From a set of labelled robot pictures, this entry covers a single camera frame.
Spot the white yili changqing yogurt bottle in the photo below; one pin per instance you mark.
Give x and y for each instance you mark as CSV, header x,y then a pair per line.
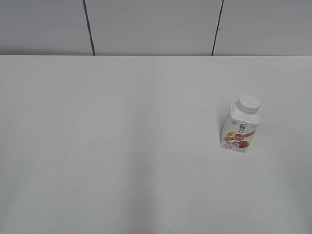
x,y
239,129

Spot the white plastic bottle cap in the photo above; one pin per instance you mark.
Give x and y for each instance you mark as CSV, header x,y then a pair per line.
x,y
249,104

